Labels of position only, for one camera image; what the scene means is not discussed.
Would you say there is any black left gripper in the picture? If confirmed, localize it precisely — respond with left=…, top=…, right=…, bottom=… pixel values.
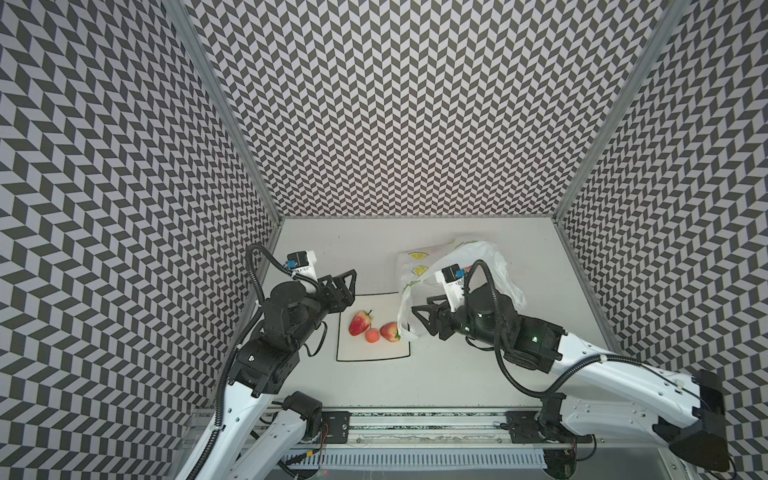
left=289, top=268, right=356, bottom=350

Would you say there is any red fake strawberry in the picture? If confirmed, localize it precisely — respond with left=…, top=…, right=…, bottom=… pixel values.
left=349, top=311, right=372, bottom=336
left=379, top=322, right=401, bottom=342

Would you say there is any white plastic bag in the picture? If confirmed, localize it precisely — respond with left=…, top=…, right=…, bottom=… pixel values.
left=396, top=237, right=526, bottom=346

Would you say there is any small red fake fruit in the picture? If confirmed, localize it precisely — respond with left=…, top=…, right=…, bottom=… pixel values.
left=365, top=328, right=381, bottom=343

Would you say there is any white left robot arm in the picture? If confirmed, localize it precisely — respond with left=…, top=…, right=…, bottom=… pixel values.
left=177, top=270, right=357, bottom=479

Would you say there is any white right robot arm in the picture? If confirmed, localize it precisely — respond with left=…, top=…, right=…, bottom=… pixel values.
left=411, top=285, right=732, bottom=472

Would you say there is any white mat with black border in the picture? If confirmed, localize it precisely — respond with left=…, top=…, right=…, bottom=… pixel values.
left=335, top=293, right=411, bottom=363

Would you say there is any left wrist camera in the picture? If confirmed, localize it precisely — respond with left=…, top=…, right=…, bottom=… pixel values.
left=285, top=250, right=317, bottom=281

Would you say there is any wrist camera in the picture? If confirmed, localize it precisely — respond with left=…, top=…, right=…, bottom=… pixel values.
left=435, top=264, right=466, bottom=312
left=285, top=250, right=317, bottom=281

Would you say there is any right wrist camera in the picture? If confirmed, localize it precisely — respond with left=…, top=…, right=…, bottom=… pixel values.
left=435, top=264, right=466, bottom=312

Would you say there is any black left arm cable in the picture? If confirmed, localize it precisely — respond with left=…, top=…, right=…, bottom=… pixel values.
left=185, top=243, right=330, bottom=480

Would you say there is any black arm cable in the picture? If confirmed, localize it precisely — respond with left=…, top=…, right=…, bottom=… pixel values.
left=464, top=259, right=667, bottom=400
left=185, top=243, right=330, bottom=480

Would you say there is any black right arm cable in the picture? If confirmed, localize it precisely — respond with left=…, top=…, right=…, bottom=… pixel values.
left=464, top=259, right=667, bottom=400

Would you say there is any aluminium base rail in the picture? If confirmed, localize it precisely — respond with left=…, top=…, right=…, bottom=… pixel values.
left=286, top=408, right=698, bottom=479

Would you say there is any aluminium left corner post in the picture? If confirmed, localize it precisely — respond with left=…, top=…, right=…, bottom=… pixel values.
left=162, top=0, right=282, bottom=224

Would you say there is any aluminium corner post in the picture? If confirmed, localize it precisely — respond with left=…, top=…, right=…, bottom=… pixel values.
left=553, top=0, right=691, bottom=223
left=162, top=0, right=282, bottom=224

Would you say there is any aluminium right corner post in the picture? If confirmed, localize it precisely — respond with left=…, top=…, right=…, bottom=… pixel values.
left=553, top=0, right=691, bottom=223

